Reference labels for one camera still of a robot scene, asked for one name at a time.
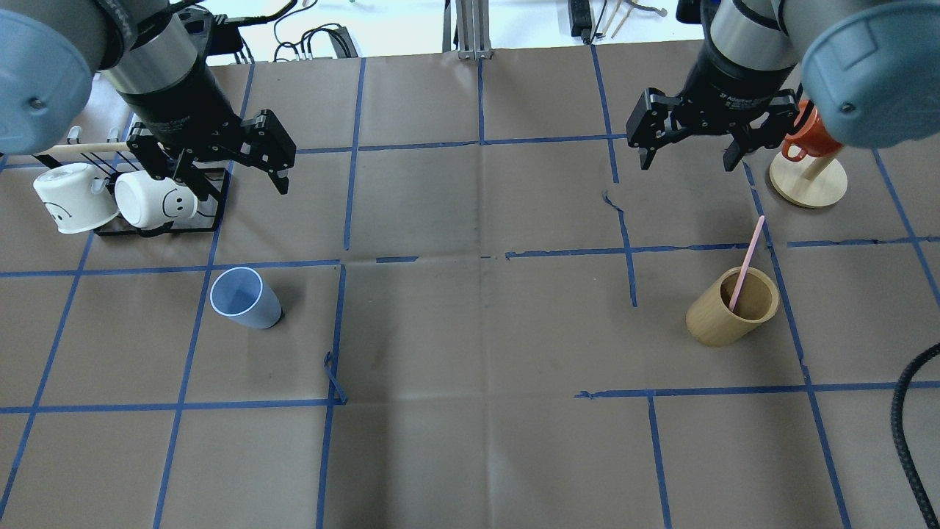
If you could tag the black power adapter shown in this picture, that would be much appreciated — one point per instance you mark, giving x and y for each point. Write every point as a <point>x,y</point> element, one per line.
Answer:
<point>580,20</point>

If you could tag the pink chopstick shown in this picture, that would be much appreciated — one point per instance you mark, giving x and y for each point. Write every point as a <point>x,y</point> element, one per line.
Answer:
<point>743,273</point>

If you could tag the white smiley mug left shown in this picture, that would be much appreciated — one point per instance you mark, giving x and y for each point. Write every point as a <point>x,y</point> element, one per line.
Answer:
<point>76,198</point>

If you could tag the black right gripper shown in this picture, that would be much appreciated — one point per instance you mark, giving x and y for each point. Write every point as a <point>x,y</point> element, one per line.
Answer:
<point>736,79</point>

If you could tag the light blue plastic cup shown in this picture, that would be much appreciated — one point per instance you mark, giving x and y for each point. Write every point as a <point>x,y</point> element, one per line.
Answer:
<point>241,295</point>

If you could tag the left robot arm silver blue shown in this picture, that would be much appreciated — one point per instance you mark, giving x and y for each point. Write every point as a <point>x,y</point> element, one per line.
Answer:
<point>154,55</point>

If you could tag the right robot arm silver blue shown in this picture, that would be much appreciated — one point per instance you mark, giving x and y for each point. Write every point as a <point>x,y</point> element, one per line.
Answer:
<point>870,68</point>

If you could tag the bamboo cylinder holder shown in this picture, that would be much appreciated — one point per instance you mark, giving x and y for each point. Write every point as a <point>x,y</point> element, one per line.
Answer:
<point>713,320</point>

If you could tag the aluminium frame post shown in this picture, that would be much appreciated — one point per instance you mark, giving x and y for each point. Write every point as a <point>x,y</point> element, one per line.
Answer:
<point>466,29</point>

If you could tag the brown paper table mat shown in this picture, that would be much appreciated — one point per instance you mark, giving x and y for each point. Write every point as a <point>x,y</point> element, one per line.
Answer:
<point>484,321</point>

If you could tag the white smiley mug right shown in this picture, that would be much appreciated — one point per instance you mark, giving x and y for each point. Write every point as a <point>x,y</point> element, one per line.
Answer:
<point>148,203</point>

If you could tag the wooden mug tree stand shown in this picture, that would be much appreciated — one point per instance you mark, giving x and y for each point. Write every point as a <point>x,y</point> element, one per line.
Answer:
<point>812,183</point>

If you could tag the white smiley mug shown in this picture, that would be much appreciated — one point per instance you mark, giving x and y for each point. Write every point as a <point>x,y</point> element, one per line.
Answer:
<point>76,198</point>
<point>148,203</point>

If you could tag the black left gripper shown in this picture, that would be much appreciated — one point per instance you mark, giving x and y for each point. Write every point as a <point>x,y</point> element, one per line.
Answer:
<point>182,101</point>

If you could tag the orange mug on tree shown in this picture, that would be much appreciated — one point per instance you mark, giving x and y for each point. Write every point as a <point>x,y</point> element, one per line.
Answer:
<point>811,137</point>

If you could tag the wooden chopstick on desk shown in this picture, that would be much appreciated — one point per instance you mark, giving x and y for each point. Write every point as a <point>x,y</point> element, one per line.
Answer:
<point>621,11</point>

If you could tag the black wire mug rack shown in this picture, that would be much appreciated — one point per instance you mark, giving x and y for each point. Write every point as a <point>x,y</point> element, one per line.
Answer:
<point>207,217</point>

